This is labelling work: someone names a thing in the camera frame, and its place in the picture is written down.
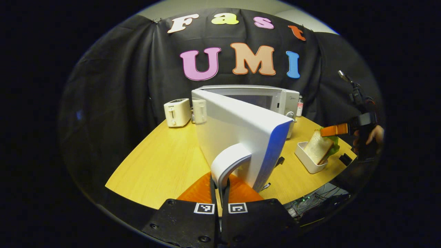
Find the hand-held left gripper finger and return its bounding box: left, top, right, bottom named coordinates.
left=221, top=173, right=300, bottom=248
left=142, top=172, right=221, bottom=248

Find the lettuce sandwich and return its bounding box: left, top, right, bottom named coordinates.
left=303, top=129, right=340, bottom=166

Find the white microwave oven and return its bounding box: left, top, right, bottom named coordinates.
left=191, top=84, right=300, bottom=193

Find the white rectangular food tray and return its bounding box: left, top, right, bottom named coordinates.
left=295, top=141, right=328, bottom=174

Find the white toaster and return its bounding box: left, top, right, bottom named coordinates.
left=164, top=98, right=191, bottom=128

